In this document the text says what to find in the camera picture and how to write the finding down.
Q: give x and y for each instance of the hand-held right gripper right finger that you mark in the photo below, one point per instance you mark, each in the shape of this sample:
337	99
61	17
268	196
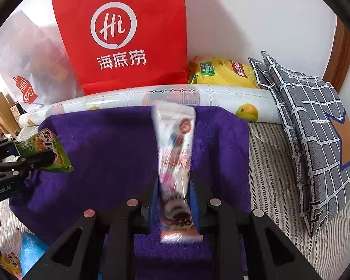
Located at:
194	207

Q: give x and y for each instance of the yellow snack bag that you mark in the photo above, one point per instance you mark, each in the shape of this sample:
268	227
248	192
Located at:
10	264

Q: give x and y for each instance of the red paper bag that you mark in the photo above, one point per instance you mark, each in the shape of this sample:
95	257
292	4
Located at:
119	35

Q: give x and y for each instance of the yellow chips bag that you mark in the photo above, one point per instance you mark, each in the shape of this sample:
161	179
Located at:
221	73

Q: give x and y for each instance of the blue tissue pack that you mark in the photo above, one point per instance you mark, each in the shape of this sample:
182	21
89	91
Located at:
32	253

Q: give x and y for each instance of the purple towel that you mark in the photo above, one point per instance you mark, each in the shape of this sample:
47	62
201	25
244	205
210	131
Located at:
105	157

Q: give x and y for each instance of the green snack packet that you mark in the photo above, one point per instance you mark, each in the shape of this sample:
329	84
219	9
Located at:
48	143

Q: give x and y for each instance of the rolled fruit print mat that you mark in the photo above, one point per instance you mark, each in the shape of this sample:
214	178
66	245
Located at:
221	96

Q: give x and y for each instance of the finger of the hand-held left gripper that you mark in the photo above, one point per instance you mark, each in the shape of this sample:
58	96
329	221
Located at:
32	163
3	148

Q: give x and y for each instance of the white plastic bag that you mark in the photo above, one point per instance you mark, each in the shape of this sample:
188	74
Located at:
26	61

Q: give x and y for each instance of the grey plaid pillowcase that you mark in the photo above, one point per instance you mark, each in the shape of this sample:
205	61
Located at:
315	128

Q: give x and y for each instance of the patterned cardboard box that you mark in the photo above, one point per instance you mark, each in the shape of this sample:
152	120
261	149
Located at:
17	112

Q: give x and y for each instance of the white pink snack packet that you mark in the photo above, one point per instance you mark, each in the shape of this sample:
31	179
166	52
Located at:
175	151

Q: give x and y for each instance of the striped bed quilt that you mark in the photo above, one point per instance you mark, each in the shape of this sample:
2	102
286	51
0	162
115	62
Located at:
274	186

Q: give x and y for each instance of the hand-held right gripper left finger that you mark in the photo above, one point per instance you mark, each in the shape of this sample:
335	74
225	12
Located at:
154	210

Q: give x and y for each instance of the wooden door frame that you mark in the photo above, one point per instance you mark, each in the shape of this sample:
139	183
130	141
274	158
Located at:
341	52

